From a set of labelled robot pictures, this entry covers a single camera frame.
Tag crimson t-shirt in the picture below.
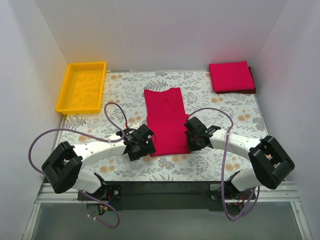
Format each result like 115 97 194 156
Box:
209 61 256 94
144 87 190 157

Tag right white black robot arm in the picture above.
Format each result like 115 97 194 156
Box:
184 117 295 199

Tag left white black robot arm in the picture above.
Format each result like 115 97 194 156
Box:
41 124 156 200

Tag folded dark red t-shirt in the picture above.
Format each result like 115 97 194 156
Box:
215 65 258 95

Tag folded crimson t-shirt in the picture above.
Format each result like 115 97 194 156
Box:
209 61 256 94

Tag yellow plastic bin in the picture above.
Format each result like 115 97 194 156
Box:
55 61 107 115

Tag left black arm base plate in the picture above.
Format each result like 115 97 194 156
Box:
76 184 122 201

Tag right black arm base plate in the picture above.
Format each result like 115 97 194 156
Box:
206 184 252 201

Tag aluminium frame rail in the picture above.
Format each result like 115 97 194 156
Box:
23 181 312 240

